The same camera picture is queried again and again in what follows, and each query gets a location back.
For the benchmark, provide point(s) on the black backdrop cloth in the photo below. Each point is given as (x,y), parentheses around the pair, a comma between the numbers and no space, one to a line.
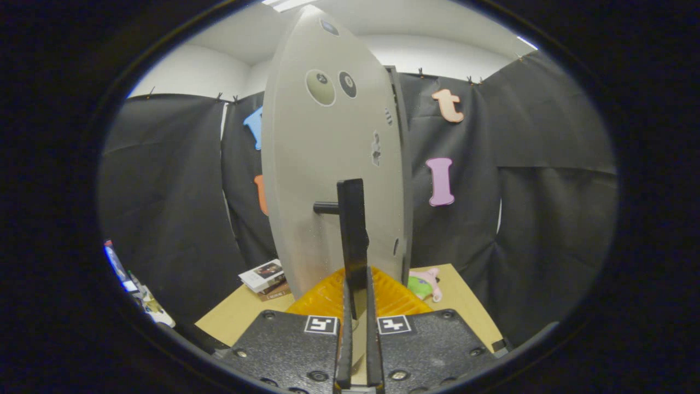
(547,219)

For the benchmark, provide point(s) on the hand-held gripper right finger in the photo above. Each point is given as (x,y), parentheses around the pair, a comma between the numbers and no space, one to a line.
(374,355)

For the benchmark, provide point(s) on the white and blue clutter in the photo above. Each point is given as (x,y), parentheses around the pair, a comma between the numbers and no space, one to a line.
(136,290)

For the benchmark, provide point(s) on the grey shoe cabinet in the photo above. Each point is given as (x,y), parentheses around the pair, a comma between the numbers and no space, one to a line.
(407,191)

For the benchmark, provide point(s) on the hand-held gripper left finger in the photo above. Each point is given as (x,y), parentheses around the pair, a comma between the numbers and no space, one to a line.
(344,355)

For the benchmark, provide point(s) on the small ceiling light panel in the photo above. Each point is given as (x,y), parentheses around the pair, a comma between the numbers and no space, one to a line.
(528,42)

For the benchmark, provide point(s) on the large ceiling light panel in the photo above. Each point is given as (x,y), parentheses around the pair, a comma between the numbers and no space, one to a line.
(287,3)

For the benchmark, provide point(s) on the pink and green plush toy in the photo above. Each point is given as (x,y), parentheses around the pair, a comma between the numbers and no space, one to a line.
(424,284)

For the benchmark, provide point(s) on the brown book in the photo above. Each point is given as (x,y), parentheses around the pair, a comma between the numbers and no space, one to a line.
(276,293)

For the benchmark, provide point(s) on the beige shoe cabinet door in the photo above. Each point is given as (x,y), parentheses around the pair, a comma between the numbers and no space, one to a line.
(306,191)

